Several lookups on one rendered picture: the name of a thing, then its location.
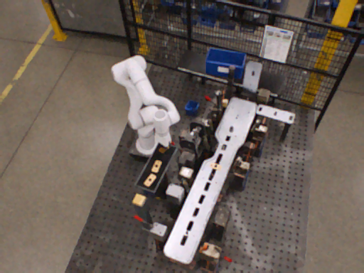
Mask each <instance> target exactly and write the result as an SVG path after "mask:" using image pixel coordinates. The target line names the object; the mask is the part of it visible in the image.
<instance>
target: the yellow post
mask: <svg viewBox="0 0 364 273"><path fill-rule="evenodd" d="M357 1H358V0H340V2H339V6H338V8H337V10H336V14H335V16H334V18H333V21H332V23H331V24H333V25H337V26H342V27H347V25H348V22H349V21H350V18H351V16H352V13H353V10H354V8H355V5H356V3H357ZM331 31H332V33H331ZM328 33H331V34H333V35H334V34H335V33H336V34H335V35H339V36H342V34H343V32H340V33H339V31H335V30H331V29H329V30H328ZM338 33H339V34H338ZM333 35H331V36H330V34H327V35H326V38H325V39H327V40H328V38H329V36H330V38H329V40H330V41H328V42H327V40H324V42H323V46H322V47H321V52H324V53H323V54H322V53H321V52H320V54H319V57H322V59H321V58H318V59H317V61H316V62H317V63H316V64H315V66H314V68H317V66H318V68H317V69H323V68H324V70H327V68H328V66H325V65H329V64H330V62H331V61H330V60H331V59H332V58H333V56H334V55H332V54H334V53H335V51H336V49H333V50H332V47H333V46H334V47H333V48H337V45H338V43H335V42H331V41H332V38H333V37H334V38H333V41H336V39H337V41H336V42H339V40H340V38H341V37H338V36H333ZM326 43H327V44H326ZM334 43H335V45H334ZM330 44H331V45H330ZM324 46H328V47H329V46H330V47H331V48H329V49H328V48H327V47H324ZM324 48H325V49H324ZM323 50H324V51H323ZM327 51H328V52H327ZM331 51H332V52H331ZM325 53H329V54H325ZM330 53H331V54H330ZM321 54H322V55H321ZM329 55H330V56H329ZM325 56H326V57H325ZM324 57H325V58H326V59H329V60H328V61H327V60H326V59H324V60H323V58H324ZM328 57H329V58H328ZM320 60H321V61H320ZM332 60H333V59H332ZM319 61H320V62H319ZM326 61H327V63H326ZM322 62H323V63H322ZM318 63H320V64H318ZM321 64H323V65H321ZM324 66H325V67H324ZM313 76H314V77H313ZM310 77H311V78H314V79H317V80H314V79H311V78H309V81H308V82H309V83H312V84H309V83H307V85H306V88H305V92H304V95H303V96H305V95H306V97H302V100H301V102H304V103H305V102H306V101H308V102H309V101H310V103H308V102H306V104H309V105H311V104H312V103H311V102H313V100H314V98H315V96H316V95H313V94H310V95H309V93H306V92H310V93H314V94H316V93H317V92H318V89H319V87H320V84H321V81H323V80H322V79H323V78H324V77H323V76H321V75H320V74H319V75H318V76H317V74H313V73H312V74H311V76H310ZM316 77H317V78H316ZM320 77H321V78H320ZM319 79H320V80H321V81H318V80H319ZM311 80H312V81H311ZM314 82H315V83H314ZM315 84H318V85H317V86H316V85H315ZM309 85H310V86H309ZM313 85H314V86H313ZM308 86H309V87H310V88H309V89H308V88H307V87H308ZM312 86H313V87H312ZM311 88H313V89H312V90H311ZM315 88H316V90H315V91H314V89H315ZM307 90H308V91H307ZM312 95H313V96H312ZM308 97H310V98H313V99H311V100H310V98H308ZM307 98H308V99H307ZM304 99H305V100H306V101H303V100H304Z"/></svg>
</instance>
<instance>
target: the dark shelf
mask: <svg viewBox="0 0 364 273"><path fill-rule="evenodd" d="M206 57H207V56H206V55H201V54H200V53H194V52H191V51H189V50H186V51H185V53H184V54H183V56H182V57H181V59H180V60H179V62H178V64H177V66H176V69H178V70H185V71H188V72H190V73H195V74H198V75H202V76H205V77H209V78H212V79H215V80H219V81H222V82H226V83H228V77H225V76H220V75H213V74H208V73H205V59H206ZM245 67H246V66H245ZM245 67H244V70H243V72H242V77H241V79H236V78H233V85H239V86H241V87H242V86H243V82H244V78H245ZM286 79H287V77H286V76H283V75H279V74H276V73H271V72H269V71H266V70H261V71H260V78H259V84H258V87H257V91H258V92H260V88H262V89H265V90H269V91H270V93H269V94H270V95H273V96H275V97H279V96H280V94H281V92H282V88H283V86H284V83H285V81H286Z"/></svg>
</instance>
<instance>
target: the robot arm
mask: <svg viewBox="0 0 364 273"><path fill-rule="evenodd" d="M145 69H146V62H145V60H144V59H143V58H142V57H141V56H140V55H136V56H134V57H132V58H129V59H127V60H125V61H123V62H121V63H118V64H116V65H115V66H113V67H112V69H111V76H112V78H113V79H114V81H115V82H117V83H119V84H122V85H123V86H125V87H126V89H127V94H128V96H129V100H130V108H129V114H128V123H129V126H130V127H131V128H132V129H138V134H139V139H138V140H137V142H136V147H137V149H138V150H139V152H141V153H142V154H145V155H150V154H152V153H153V151H154V149H155V148H156V145H157V143H161V148H163V147H164V149H165V150H166V149H167V148H168V147H171V135H170V133H169V127H170V126H171V125H172V124H174V123H176V122H178V121H179V119H180V117H179V114H178V112H177V111H176V108H175V107H174V105H173V104H172V102H171V101H170V100H168V99H166V98H163V97H159V96H157V95H156V93H155V92H154V89H153V87H152V86H151V84H150V82H149V80H148V78H147V76H146V74H145V72H144V70H145ZM129 77H130V79H131V80H130V79H129ZM143 103H144V104H145V105H147V106H148V105H162V106H164V107H165V108H166V109H167V110H168V112H166V111H164V110H162V109H157V108H156V106H148V107H145V108H143V109H141V106H142V104H143ZM140 109H141V110H140ZM154 128H155V129H156V136H155V135H154Z"/></svg>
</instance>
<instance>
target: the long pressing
mask: <svg viewBox="0 0 364 273"><path fill-rule="evenodd" d="M232 107H233V108H232ZM257 108H258V105H257V104H256V103H254V102H249V101H247V100H241V99H238V98H232V99H231V100H230V103H229V105H228V106H227V109H226V111H225V113H224V115H223V117H222V119H221V121H220V123H219V125H218V128H217V129H216V131H215V138H216V139H217V141H218V143H219V144H218V147H217V149H216V151H215V155H214V157H213V158H210V159H206V160H205V161H204V162H203V164H202V166H201V170H200V172H199V173H198V176H197V178H196V180H195V182H194V184H193V186H192V188H191V190H190V193H189V194H188V197H187V199H186V202H185V204H184V206H183V209H182V211H181V213H180V215H179V217H178V219H177V221H176V224H175V225H174V227H173V229H172V231H171V235H170V237H169V239H168V242H167V243H166V246H165V248H164V254H165V255H166V256H167V257H169V258H171V259H174V260H176V261H177V262H182V263H184V264H188V263H190V262H192V260H193V257H194V255H195V253H196V250H197V248H198V246H199V244H200V241H201V237H202V234H203V231H204V230H205V227H206V225H207V223H208V220H209V218H210V216H211V213H212V211H213V208H214V206H215V202H216V200H217V198H218V195H219V193H220V190H221V188H222V187H223V184H224V182H225V179H226V176H227V174H228V172H229V170H230V165H231V163H232V160H233V158H234V157H235V154H236V151H237V150H238V149H239V148H240V147H241V146H242V145H243V144H244V143H245V137H246V136H247V133H248V130H249V128H250V126H251V123H252V120H253V119H254V116H255V114H256V111H257ZM238 115H239V116H238ZM236 117H237V119H236ZM231 126H232V127H233V128H234V129H233V132H230V127H231ZM227 136H230V141H226V137H227ZM223 144H226V145H227V147H226V150H225V151H223V150H221V148H222V146H223ZM231 144H232V145H231ZM219 154H222V155H223V157H222V158H221V160H220V163H219V165H220V166H222V168H221V170H220V171H219V170H216V172H215V175H214V178H213V180H212V181H209V180H208V178H209V176H210V173H211V172H212V170H213V168H211V167H210V164H211V163H214V164H215V161H216V159H217V157H218V155H219ZM207 182H209V183H210V187H209V189H208V191H204V190H203V189H204V187H205V185H206V183H207ZM201 195H204V196H205V198H204V201H203V202H202V204H200V203H198V201H199V200H200V197H201ZM192 203H193V204H192ZM196 208H200V211H199V213H198V216H197V217H196V218H195V217H193V216H192V215H193V213H194V210H195V209H196ZM190 221H193V222H194V224H193V227H192V229H191V231H188V235H187V234H186V228H187V226H188V224H189V222H190ZM184 235H187V236H188V238H187V240H186V244H185V246H181V245H180V243H181V241H182V239H183V236H184ZM194 235H195V236H194Z"/></svg>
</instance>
